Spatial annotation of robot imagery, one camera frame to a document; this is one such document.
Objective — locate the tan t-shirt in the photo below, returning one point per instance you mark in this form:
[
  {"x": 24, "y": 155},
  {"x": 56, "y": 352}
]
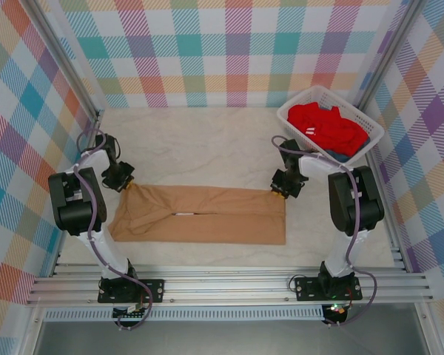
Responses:
[{"x": 225, "y": 225}]

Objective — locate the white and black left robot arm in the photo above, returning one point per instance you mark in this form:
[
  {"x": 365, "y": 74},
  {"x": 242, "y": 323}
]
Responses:
[{"x": 70, "y": 211}]

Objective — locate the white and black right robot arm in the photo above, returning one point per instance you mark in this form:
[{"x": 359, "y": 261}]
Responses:
[{"x": 366, "y": 207}]

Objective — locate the red t-shirt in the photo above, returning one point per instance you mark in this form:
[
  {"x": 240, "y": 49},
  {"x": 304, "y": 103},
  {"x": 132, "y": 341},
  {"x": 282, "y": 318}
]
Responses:
[{"x": 333, "y": 129}]

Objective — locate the white plastic laundry basket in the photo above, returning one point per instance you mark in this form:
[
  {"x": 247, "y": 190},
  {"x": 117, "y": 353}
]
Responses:
[{"x": 370, "y": 125}]

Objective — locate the aluminium side rail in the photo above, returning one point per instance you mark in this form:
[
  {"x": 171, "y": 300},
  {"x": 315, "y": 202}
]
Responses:
[
  {"x": 390, "y": 222},
  {"x": 92, "y": 122}
]

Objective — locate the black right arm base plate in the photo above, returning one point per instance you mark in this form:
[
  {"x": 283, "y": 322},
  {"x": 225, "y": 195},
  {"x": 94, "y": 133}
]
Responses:
[{"x": 307, "y": 288}]

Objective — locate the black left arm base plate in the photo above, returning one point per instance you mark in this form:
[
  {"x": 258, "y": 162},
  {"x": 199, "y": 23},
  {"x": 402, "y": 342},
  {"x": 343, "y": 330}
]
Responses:
[{"x": 155, "y": 290}]

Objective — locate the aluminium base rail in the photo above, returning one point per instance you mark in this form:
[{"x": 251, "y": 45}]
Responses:
[{"x": 225, "y": 288}]

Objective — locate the aluminium corner post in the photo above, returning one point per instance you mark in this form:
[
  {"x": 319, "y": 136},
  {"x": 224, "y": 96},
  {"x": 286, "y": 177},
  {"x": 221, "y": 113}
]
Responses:
[
  {"x": 388, "y": 55},
  {"x": 66, "y": 63}
]

